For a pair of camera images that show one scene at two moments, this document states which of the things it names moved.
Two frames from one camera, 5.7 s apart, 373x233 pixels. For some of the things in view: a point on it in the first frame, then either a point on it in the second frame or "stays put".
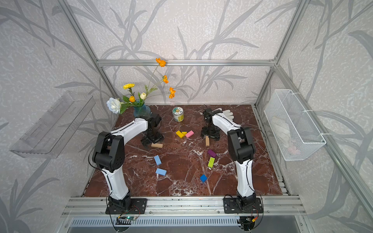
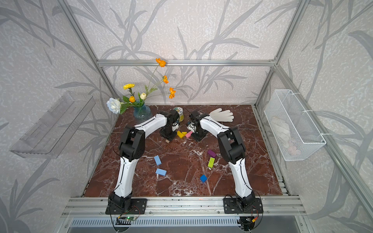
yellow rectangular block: x=179 y=134 stays put
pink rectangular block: x=190 y=134 stays put
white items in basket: x=282 y=129 stays put
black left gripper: x=160 y=138 → x=170 y=138
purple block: x=211 y=153 stays put
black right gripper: x=214 y=137 → x=197 y=138
